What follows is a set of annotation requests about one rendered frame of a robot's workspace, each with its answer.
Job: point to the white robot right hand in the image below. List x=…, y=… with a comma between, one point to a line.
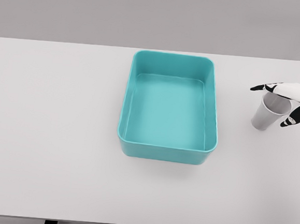
x=297, y=92

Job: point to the white paper cup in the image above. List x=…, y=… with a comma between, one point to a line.
x=264, y=116

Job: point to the teal plastic basket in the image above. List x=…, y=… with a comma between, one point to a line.
x=169, y=111

